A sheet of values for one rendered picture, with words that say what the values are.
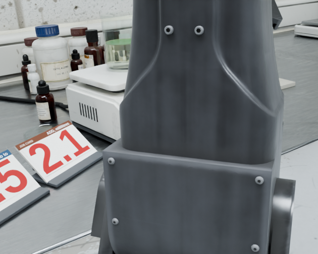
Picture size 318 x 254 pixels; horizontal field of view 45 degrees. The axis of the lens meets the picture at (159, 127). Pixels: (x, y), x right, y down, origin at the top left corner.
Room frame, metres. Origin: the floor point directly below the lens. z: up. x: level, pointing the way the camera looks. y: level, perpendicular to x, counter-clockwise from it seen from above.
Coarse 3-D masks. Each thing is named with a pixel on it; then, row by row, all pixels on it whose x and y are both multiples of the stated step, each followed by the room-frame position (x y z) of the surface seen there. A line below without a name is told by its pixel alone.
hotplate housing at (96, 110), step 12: (72, 84) 0.57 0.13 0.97; (84, 84) 0.56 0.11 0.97; (72, 96) 0.55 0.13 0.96; (84, 96) 0.53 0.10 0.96; (96, 96) 0.51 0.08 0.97; (108, 96) 0.49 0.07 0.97; (120, 96) 0.49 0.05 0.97; (72, 108) 0.56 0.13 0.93; (84, 108) 0.53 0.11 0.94; (96, 108) 0.51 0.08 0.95; (108, 108) 0.48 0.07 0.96; (72, 120) 0.56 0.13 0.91; (84, 120) 0.53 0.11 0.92; (96, 120) 0.51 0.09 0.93; (108, 120) 0.49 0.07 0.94; (96, 132) 0.52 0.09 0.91; (108, 132) 0.49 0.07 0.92; (120, 132) 0.47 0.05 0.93
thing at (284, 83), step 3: (279, 78) 0.75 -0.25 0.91; (282, 81) 0.73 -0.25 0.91; (285, 81) 0.73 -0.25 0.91; (288, 81) 0.73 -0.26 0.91; (291, 81) 0.72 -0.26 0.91; (282, 84) 0.71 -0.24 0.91; (285, 84) 0.71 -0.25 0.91; (288, 84) 0.71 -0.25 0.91; (291, 84) 0.71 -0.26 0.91; (294, 84) 0.72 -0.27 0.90; (282, 87) 0.70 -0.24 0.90; (285, 87) 0.70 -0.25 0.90; (288, 87) 0.71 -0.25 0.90
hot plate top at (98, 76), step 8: (104, 64) 0.61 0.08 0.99; (72, 72) 0.57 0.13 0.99; (80, 72) 0.57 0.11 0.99; (88, 72) 0.56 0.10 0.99; (96, 72) 0.56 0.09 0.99; (104, 72) 0.56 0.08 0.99; (112, 72) 0.56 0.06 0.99; (120, 72) 0.55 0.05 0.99; (80, 80) 0.54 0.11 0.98; (88, 80) 0.52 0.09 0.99; (96, 80) 0.51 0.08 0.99; (104, 80) 0.51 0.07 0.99; (112, 80) 0.51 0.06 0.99; (120, 80) 0.51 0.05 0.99; (104, 88) 0.50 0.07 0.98; (112, 88) 0.49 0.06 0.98; (120, 88) 0.49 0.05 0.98
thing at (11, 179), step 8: (0, 160) 0.39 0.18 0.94; (8, 160) 0.39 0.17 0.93; (0, 168) 0.38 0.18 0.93; (8, 168) 0.38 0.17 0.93; (16, 168) 0.39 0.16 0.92; (0, 176) 0.37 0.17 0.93; (8, 176) 0.37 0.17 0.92; (16, 176) 0.38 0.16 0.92; (24, 176) 0.38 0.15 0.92; (0, 184) 0.36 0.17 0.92; (8, 184) 0.36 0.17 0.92; (16, 184) 0.37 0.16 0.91; (24, 184) 0.37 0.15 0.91; (32, 184) 0.38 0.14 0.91; (0, 192) 0.35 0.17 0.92; (8, 192) 0.36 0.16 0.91; (16, 192) 0.36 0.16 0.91; (0, 200) 0.34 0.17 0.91
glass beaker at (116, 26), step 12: (120, 12) 0.61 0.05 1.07; (132, 12) 0.61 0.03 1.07; (108, 24) 0.56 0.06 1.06; (120, 24) 0.55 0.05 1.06; (108, 36) 0.56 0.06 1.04; (120, 36) 0.55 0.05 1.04; (108, 48) 0.56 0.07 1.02; (120, 48) 0.55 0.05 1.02; (108, 60) 0.56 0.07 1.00; (120, 60) 0.55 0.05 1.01
